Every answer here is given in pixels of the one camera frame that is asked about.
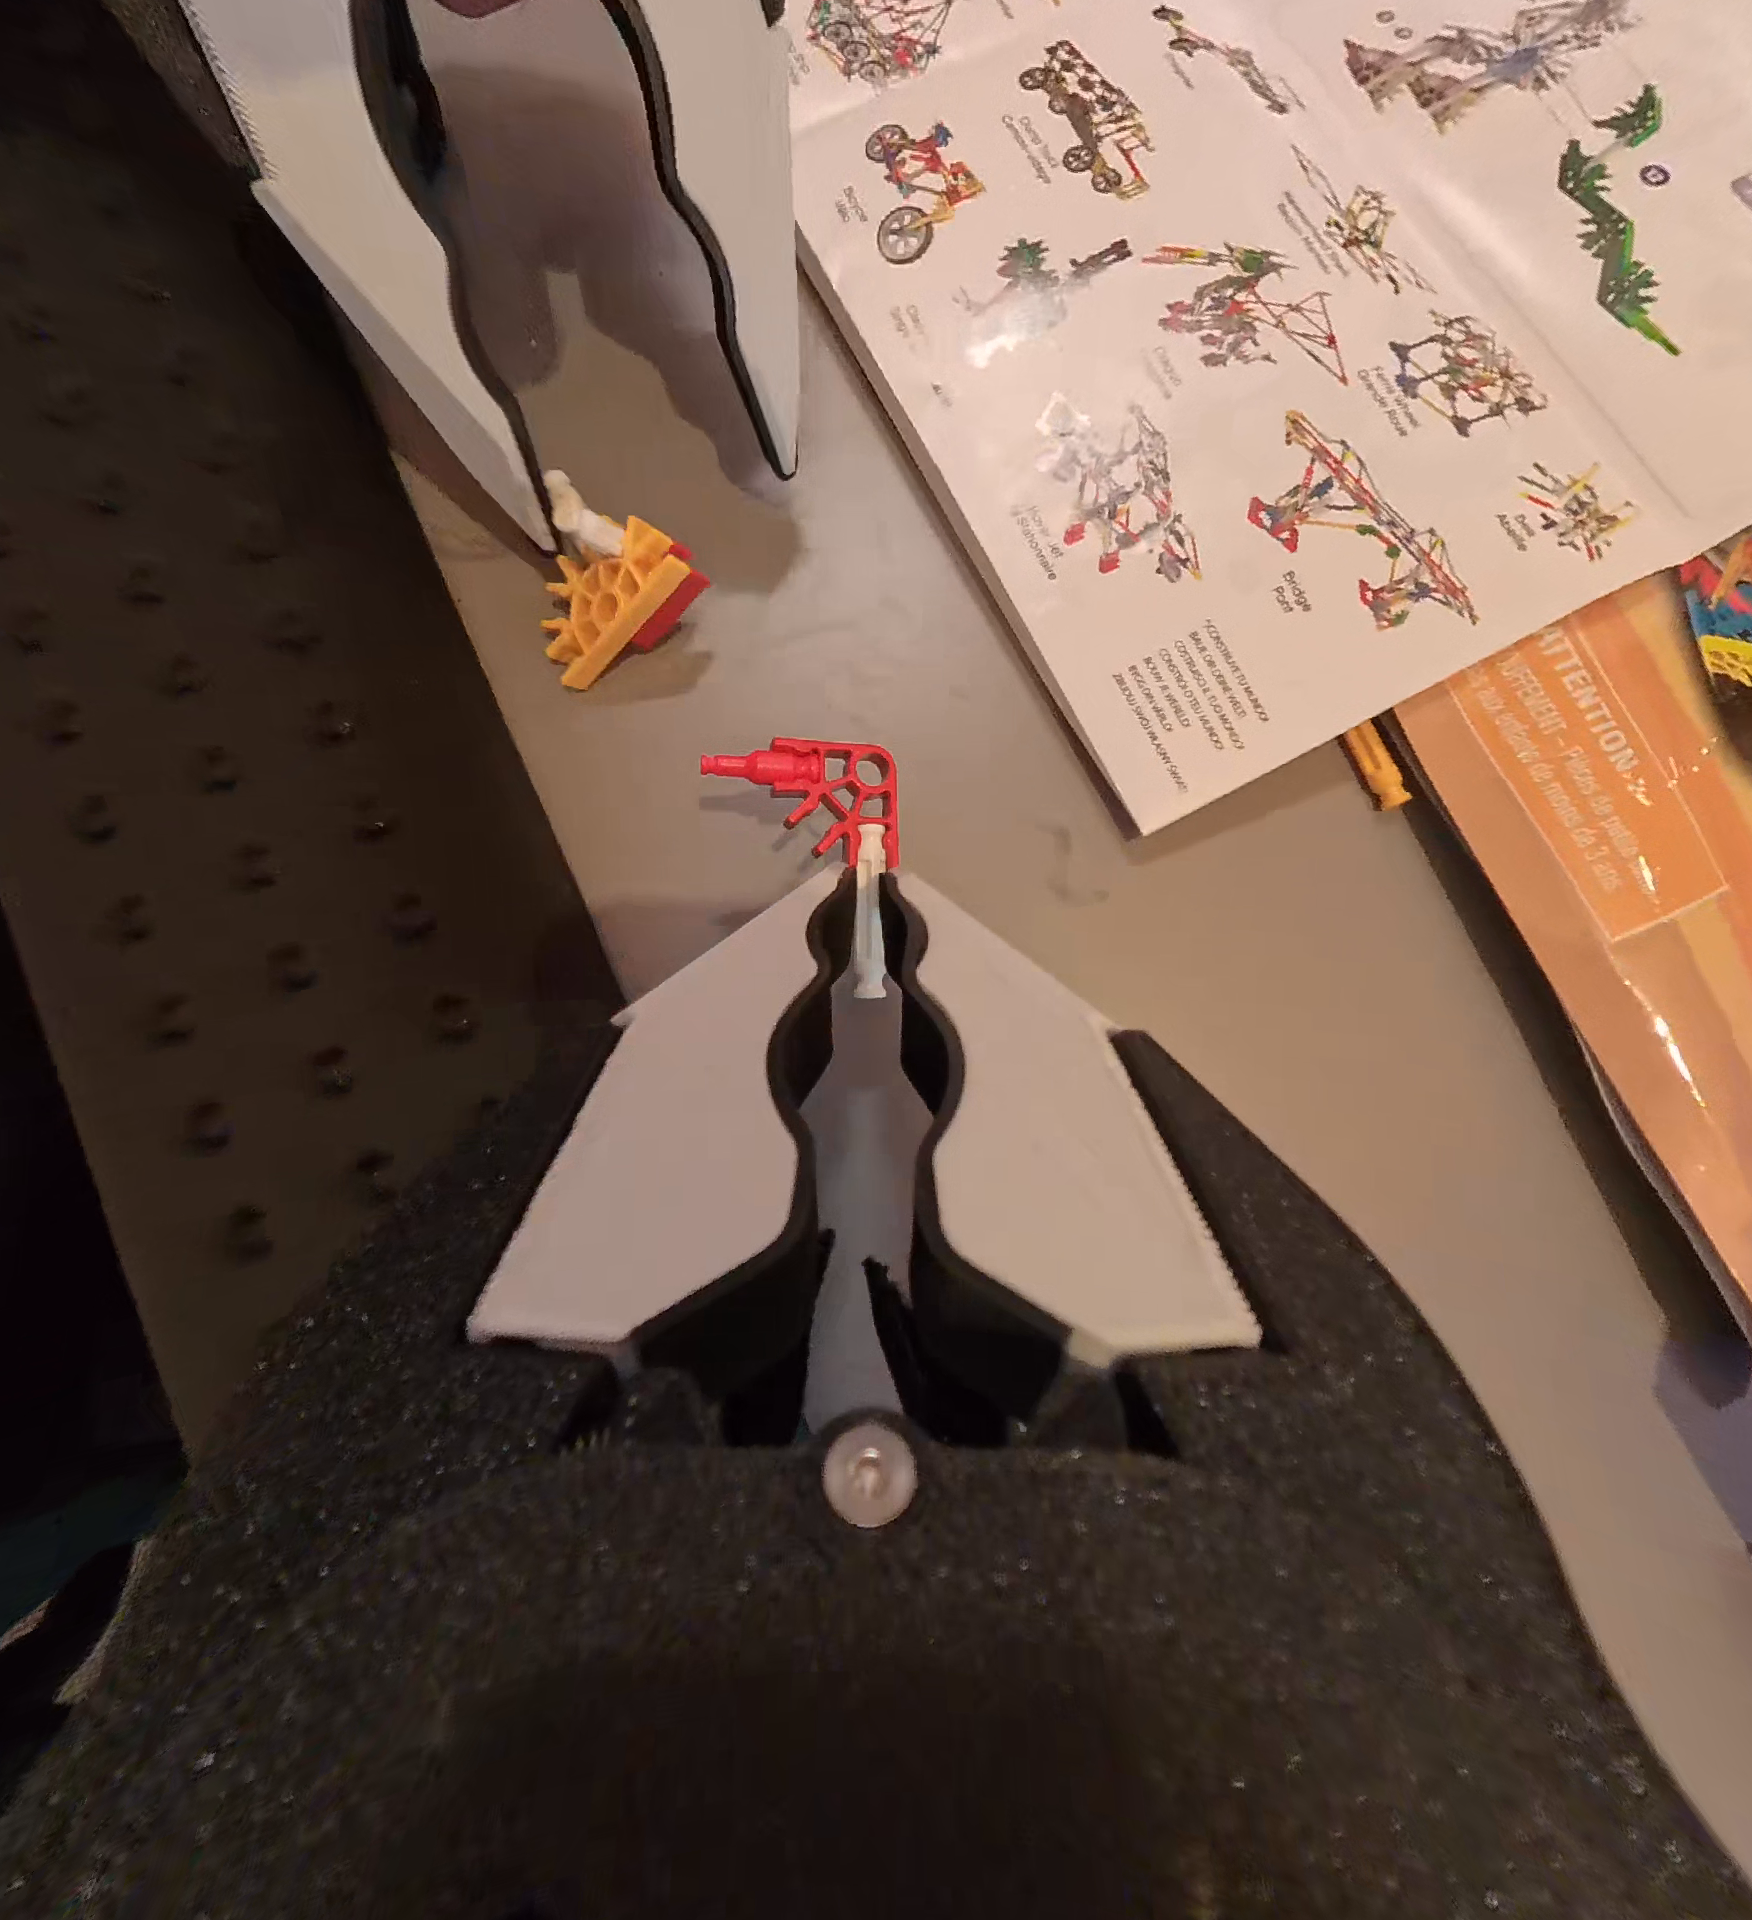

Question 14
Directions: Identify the yellow plastic rod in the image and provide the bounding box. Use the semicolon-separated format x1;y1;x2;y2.
1339;720;1417;812

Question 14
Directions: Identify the white plastic rod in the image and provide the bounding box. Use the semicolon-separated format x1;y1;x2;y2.
849;825;893;998
543;468;623;561

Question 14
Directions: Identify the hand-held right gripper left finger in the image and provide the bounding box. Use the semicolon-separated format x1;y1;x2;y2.
468;869;849;1359

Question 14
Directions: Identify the white printed instruction sheet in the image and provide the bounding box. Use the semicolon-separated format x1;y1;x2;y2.
786;0;1752;837

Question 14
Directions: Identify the red yellow K'nex assembly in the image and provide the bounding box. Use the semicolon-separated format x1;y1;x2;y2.
543;514;699;692

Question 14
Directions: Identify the orange and red toy bag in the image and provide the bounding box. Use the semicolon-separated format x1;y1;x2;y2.
1378;479;1752;1350

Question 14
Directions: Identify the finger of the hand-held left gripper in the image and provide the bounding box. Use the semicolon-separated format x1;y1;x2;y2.
603;0;803;484
185;0;562;555

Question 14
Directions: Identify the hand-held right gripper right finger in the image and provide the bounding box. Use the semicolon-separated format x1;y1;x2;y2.
883;869;1260;1368

